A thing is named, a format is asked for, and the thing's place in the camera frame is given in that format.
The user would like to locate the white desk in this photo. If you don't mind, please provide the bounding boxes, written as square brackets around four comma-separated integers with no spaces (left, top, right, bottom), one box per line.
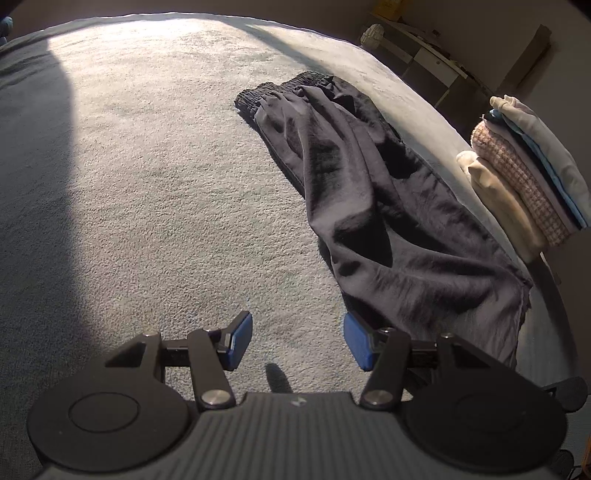
[369,11,472,109]

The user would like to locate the cream bedpost finial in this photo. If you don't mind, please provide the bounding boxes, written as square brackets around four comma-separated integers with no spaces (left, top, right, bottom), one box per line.
[360,24,386,49]

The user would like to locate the brown cardboard board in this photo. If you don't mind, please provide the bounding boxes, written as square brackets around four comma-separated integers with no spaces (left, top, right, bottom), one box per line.
[496,24,552,99]

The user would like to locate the yellow box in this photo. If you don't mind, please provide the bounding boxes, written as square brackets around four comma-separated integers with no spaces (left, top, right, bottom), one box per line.
[378,0,407,20]

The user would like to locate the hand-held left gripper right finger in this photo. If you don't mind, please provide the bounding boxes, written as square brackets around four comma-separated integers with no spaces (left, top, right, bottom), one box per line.
[343,313,502,411]

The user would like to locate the stack of folded clothes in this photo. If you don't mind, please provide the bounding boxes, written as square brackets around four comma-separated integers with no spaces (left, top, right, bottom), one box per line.
[456,95,591,261]

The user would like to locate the dark grey pants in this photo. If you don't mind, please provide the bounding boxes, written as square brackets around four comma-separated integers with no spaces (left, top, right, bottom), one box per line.
[233,71,534,370]

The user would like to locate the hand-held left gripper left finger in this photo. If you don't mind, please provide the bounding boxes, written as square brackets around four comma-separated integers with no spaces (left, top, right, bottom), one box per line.
[105,310,254,411]

